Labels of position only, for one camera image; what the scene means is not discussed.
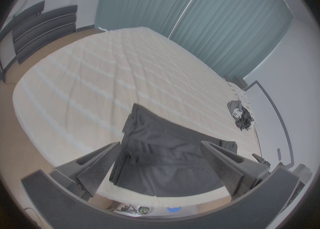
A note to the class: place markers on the black T-shirt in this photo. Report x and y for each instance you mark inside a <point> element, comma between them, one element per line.
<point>162,153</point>

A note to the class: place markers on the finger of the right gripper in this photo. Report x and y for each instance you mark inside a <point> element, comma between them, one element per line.
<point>260,160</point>

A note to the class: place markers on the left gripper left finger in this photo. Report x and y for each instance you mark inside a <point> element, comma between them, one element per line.
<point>92,168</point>

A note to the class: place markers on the bed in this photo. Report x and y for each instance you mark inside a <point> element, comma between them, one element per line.
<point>100,78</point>

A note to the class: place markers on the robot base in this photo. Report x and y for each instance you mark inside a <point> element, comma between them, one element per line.
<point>143,210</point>

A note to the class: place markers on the blue-green curtain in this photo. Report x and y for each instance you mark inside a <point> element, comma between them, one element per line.
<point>237,28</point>
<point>140,3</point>

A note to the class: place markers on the black chest of drawers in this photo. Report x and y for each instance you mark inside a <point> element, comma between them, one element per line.
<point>45,30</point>

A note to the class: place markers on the white printed pillow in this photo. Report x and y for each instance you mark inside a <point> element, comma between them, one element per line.
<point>241,93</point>

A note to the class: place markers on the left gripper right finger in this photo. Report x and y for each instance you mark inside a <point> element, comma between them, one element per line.
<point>230,168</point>

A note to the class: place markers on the grey bedside table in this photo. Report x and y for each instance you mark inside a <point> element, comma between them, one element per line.
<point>238,80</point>

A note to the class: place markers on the pile of clothes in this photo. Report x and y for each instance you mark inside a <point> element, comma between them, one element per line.
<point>242,119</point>

